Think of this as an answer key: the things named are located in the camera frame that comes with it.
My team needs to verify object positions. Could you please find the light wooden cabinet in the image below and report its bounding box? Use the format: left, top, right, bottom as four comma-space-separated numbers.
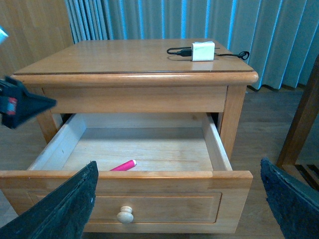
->
0, 0, 73, 76

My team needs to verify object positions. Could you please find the wooden nightstand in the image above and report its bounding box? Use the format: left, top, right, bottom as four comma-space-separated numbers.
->
13, 39, 258, 156

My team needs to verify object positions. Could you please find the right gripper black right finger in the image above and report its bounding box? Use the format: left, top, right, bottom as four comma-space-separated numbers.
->
261, 157, 319, 239

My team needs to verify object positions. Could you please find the dark wooden furniture frame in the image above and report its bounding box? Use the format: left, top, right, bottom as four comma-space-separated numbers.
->
276, 58, 319, 190

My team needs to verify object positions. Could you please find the grey-blue curtain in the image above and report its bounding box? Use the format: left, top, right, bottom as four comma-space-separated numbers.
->
65, 0, 319, 89

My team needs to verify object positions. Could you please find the black cable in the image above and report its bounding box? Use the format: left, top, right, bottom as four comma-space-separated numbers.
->
166, 46, 250, 61

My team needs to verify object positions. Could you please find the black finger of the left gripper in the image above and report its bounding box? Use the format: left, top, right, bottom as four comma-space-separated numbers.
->
0, 76, 57, 129

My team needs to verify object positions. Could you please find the pink marker with clear cap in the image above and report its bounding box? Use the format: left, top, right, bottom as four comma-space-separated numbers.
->
111, 159, 137, 171

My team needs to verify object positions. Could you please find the white charger block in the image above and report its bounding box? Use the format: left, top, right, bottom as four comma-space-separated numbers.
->
191, 41, 215, 61

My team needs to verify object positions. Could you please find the wooden drawer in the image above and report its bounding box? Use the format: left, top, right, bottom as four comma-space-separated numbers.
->
0, 113, 253, 234

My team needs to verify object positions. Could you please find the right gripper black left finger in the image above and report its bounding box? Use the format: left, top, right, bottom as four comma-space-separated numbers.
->
0, 161, 99, 239

